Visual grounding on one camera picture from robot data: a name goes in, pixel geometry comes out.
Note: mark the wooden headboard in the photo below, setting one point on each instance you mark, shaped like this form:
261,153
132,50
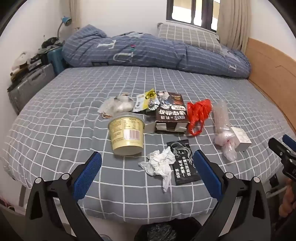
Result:
270,69

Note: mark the narrow beige curtain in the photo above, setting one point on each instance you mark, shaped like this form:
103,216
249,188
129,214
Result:
74,14

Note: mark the black sachet packet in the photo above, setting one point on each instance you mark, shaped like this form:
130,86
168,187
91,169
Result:
182,162

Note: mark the white tissue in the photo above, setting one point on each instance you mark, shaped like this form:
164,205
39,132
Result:
159,162

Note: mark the blue striped quilt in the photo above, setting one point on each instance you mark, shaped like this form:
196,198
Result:
161,53

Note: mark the teal suitcase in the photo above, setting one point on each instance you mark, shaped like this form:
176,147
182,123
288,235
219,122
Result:
55,60

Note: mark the yellow white cracker wrapper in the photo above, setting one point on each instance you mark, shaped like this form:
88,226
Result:
142,102

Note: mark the grey checked pillow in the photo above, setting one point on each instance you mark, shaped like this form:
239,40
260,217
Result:
185,34

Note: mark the clear bubble wrap roll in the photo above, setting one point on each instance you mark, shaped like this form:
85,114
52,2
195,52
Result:
220,115

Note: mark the dark framed window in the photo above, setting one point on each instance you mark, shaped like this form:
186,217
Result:
170,11

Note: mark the grey suitcase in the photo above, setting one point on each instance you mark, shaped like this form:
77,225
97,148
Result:
30,85

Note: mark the brown cookie box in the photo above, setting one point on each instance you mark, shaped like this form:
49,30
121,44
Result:
171,113

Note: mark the black trash bin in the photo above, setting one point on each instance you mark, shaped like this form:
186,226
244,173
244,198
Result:
141,231

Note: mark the bed with grey checked sheet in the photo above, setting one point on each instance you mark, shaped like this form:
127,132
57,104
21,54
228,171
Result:
69,104

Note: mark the yellow paper tub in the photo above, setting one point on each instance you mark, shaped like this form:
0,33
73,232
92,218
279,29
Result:
124,134

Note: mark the silver foil wrapper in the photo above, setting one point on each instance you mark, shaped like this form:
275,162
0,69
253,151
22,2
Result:
153,104

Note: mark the red plastic bag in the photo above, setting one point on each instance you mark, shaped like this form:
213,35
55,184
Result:
198,111

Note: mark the pinkish white plastic bag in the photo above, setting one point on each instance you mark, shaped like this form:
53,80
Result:
225,141

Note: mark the blue desk lamp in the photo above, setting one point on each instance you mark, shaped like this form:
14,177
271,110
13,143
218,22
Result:
67,21

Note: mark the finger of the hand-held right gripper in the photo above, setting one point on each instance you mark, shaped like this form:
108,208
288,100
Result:
277,146
289,140

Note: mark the wide beige curtain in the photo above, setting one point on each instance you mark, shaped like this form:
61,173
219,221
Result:
233,23

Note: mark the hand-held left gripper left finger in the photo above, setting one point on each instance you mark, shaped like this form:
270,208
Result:
89,176

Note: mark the small white box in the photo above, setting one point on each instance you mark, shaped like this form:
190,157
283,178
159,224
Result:
241,139

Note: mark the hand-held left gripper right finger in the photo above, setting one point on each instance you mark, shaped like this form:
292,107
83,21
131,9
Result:
207,173

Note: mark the black clutter pile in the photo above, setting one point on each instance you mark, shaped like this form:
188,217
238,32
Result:
49,41

